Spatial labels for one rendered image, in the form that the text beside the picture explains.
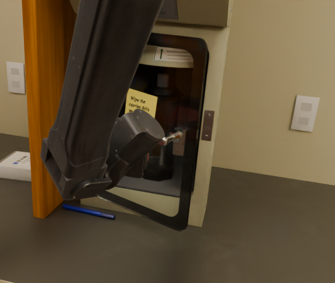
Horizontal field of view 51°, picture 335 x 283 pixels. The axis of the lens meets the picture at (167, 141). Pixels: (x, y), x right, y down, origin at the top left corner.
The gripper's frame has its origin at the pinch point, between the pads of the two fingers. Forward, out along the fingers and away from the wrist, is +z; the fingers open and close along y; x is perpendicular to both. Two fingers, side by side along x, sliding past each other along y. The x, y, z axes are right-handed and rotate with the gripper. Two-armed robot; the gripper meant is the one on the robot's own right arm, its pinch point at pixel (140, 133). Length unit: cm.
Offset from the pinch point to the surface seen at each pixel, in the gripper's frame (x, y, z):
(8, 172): 44, -24, 18
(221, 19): -12.3, 22.4, 8.3
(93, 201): 15.1, -24.3, 12.0
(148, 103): 0.1, 5.2, 4.3
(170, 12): -2.2, 22.9, 7.6
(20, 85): 63, -6, 54
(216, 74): -12.2, 11.3, 12.2
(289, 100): -33, 0, 56
